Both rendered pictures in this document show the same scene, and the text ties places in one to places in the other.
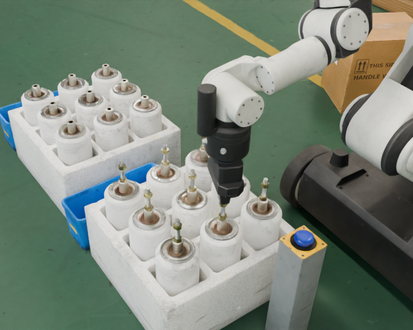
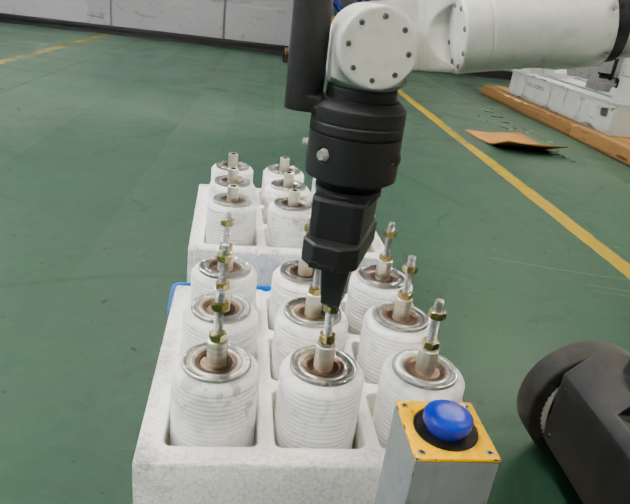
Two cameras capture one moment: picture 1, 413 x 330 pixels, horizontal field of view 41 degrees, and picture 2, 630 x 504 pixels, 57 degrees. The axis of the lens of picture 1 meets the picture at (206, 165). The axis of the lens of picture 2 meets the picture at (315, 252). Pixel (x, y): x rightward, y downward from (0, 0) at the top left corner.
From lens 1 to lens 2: 0.68 m
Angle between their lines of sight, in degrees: 28
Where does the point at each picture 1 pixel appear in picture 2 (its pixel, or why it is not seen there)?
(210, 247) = (282, 389)
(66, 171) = (198, 246)
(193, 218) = (295, 340)
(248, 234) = (380, 410)
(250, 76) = (435, 36)
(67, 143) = (214, 210)
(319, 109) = not seen: outside the picture
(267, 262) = not seen: hidden behind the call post
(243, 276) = (329, 482)
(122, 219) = not seen: hidden behind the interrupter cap
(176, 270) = (186, 391)
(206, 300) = (232, 489)
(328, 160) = (621, 366)
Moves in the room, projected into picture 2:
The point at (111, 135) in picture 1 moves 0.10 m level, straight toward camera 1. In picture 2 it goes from (282, 224) to (261, 242)
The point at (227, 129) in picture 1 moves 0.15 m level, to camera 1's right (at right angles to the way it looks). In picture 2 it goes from (337, 102) to (509, 138)
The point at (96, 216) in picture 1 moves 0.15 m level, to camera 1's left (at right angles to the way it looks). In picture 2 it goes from (178, 299) to (109, 269)
